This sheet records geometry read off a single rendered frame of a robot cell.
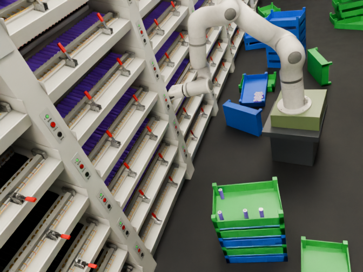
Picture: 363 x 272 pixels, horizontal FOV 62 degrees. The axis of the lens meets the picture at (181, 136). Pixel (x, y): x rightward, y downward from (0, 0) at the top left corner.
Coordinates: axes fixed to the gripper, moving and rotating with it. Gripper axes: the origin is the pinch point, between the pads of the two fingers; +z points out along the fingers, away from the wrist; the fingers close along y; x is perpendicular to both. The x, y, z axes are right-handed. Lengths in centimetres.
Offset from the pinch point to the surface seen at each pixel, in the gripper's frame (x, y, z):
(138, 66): -31.0, 23.2, -11.8
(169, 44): -17.8, -32.1, -0.6
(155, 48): -30.1, 3.1, -12.1
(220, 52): 27, -106, -2
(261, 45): 60, -172, -21
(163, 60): -16.6, -11.3, -3.8
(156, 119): 4.3, 18.1, -0.3
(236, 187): 31, 47, -46
